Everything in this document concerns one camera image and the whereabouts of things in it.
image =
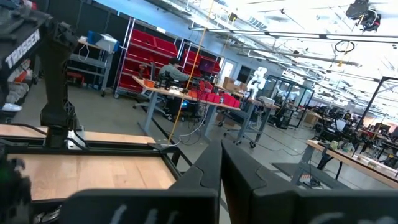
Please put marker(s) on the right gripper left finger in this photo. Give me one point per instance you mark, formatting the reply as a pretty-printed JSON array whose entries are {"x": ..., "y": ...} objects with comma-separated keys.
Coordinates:
[{"x": 192, "y": 202}]

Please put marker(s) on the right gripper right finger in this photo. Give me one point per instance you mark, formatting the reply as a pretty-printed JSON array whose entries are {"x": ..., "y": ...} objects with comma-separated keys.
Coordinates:
[{"x": 248, "y": 193}]

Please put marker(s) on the person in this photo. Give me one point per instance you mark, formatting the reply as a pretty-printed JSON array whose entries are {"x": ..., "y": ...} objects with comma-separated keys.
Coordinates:
[{"x": 174, "y": 73}]

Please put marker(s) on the wooden desk grey legs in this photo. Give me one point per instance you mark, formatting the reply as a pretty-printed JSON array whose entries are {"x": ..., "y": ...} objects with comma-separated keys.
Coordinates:
[{"x": 155, "y": 88}]

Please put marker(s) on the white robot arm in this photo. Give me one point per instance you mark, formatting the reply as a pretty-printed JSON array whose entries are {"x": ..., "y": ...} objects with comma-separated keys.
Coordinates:
[{"x": 258, "y": 81}]

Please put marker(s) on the metal rack red bins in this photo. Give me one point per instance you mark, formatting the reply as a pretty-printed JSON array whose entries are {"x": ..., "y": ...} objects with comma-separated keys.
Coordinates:
[{"x": 146, "y": 46}]

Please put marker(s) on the wooden work table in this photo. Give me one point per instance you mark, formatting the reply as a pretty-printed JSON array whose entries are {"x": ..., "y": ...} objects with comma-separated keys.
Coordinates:
[{"x": 357, "y": 158}]

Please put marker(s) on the grey metal shelf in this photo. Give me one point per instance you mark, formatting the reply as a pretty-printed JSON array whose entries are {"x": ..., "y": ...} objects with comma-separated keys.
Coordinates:
[{"x": 90, "y": 62}]

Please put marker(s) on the black aluminium table frame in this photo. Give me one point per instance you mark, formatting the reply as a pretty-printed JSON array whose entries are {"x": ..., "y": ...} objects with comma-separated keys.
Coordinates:
[{"x": 93, "y": 150}]

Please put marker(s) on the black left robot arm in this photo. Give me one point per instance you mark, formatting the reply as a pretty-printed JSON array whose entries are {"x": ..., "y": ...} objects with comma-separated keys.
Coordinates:
[{"x": 57, "y": 77}]

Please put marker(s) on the blue and white box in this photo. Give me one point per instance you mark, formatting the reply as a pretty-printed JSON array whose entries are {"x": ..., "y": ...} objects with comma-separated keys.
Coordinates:
[{"x": 102, "y": 42}]

